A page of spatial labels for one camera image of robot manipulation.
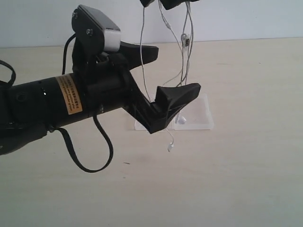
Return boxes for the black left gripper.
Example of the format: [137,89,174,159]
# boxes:
[72,42,201,133]

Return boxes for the white wired earphones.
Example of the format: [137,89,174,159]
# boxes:
[139,0,195,152]

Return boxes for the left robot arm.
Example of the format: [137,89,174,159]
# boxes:
[0,42,201,155]

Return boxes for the clear plastic hinged case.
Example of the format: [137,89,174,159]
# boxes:
[134,93,215,131]

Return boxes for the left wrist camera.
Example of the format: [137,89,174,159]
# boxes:
[71,4,121,70]

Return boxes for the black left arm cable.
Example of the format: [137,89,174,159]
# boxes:
[0,33,114,173]

